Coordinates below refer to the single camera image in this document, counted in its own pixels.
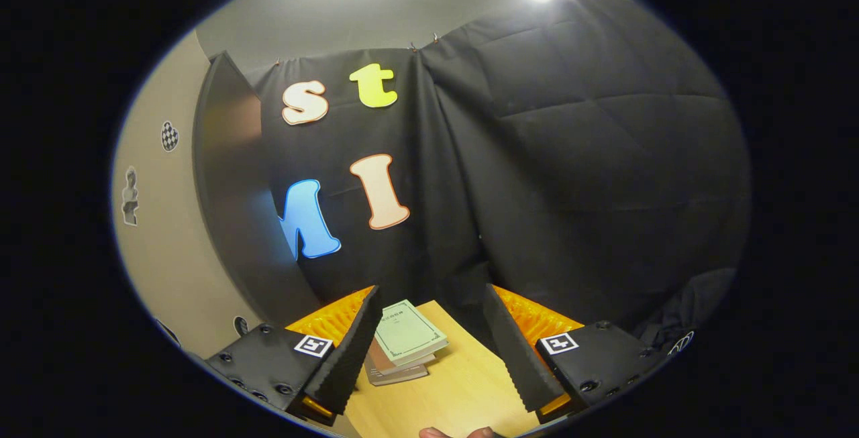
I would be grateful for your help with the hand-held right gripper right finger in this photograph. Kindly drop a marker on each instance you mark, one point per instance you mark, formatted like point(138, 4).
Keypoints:
point(510, 357)

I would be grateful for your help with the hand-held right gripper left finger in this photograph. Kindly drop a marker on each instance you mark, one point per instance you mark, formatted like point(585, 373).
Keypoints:
point(352, 357)

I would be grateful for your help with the green book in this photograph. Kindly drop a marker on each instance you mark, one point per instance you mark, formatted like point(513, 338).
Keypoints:
point(409, 334)

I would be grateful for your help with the dark cloth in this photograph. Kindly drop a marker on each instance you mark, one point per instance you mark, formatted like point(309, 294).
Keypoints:
point(691, 304)

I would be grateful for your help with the black backdrop cloth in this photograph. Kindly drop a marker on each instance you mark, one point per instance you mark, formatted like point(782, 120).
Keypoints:
point(570, 156)

